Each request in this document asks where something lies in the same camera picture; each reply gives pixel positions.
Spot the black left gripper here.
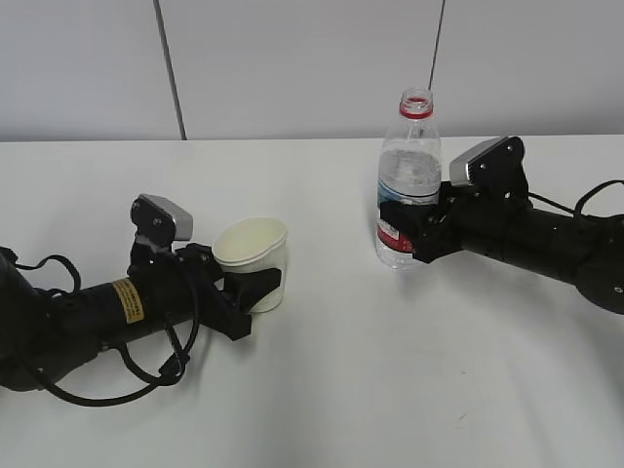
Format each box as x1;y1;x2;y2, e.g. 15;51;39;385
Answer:
128;242;282;340

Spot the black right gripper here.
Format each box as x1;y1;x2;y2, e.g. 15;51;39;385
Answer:
379;181;531;263

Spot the white paper cup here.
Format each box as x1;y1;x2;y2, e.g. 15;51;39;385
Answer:
212;216;288;313

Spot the clear water bottle red label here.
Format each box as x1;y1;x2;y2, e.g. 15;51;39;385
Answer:
374;87;444;272

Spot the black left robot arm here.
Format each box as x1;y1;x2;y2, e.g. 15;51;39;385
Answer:
1;244;282;391

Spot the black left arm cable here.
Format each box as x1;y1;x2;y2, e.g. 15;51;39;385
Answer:
9;253;201;408

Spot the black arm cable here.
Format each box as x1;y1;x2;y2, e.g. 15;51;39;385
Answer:
526;178;624;220
9;253;201;408

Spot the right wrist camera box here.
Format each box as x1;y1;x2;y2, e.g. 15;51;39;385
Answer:
449;136;528;199

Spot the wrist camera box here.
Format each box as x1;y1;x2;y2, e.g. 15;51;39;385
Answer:
449;136;528;199
130;193;194;252

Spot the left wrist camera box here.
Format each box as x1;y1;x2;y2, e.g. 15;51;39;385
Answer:
130;193;194;252

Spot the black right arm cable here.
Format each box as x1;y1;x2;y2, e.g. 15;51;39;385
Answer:
526;178;624;220

